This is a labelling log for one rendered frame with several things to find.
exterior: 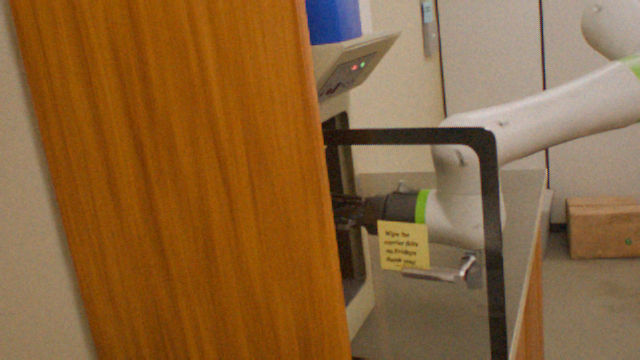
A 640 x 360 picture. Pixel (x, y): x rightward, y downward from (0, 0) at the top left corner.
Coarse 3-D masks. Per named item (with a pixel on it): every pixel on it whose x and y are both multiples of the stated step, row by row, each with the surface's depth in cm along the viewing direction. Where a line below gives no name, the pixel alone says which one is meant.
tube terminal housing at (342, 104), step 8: (344, 96) 117; (320, 104) 107; (328, 104) 110; (336, 104) 114; (344, 104) 117; (352, 104) 121; (320, 112) 107; (328, 112) 110; (336, 112) 114; (344, 112) 119; (352, 112) 121; (320, 120) 107; (336, 120) 121; (344, 120) 123; (352, 120) 121
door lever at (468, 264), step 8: (464, 256) 84; (464, 264) 83; (472, 264) 84; (408, 272) 84; (416, 272) 83; (424, 272) 83; (432, 272) 82; (440, 272) 81; (448, 272) 81; (456, 272) 80; (464, 272) 80; (432, 280) 82; (440, 280) 82; (448, 280) 81; (456, 280) 80; (464, 280) 80
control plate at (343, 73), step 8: (368, 56) 103; (344, 64) 92; (352, 64) 97; (360, 64) 102; (336, 72) 92; (344, 72) 97; (352, 72) 102; (360, 72) 108; (328, 80) 92; (336, 80) 96; (344, 80) 101; (328, 88) 95; (344, 88) 107; (320, 96) 95; (328, 96) 100
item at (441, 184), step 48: (336, 144) 89; (384, 144) 86; (432, 144) 82; (480, 144) 79; (336, 192) 92; (384, 192) 88; (432, 192) 84; (480, 192) 81; (336, 240) 94; (432, 240) 86; (480, 240) 83; (384, 288) 93; (432, 288) 89; (480, 288) 85; (384, 336) 95; (432, 336) 91; (480, 336) 87
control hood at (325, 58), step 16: (384, 32) 104; (400, 32) 113; (320, 48) 87; (336, 48) 86; (352, 48) 90; (368, 48) 99; (384, 48) 110; (320, 64) 87; (336, 64) 89; (368, 64) 109; (320, 80) 88; (336, 96) 108
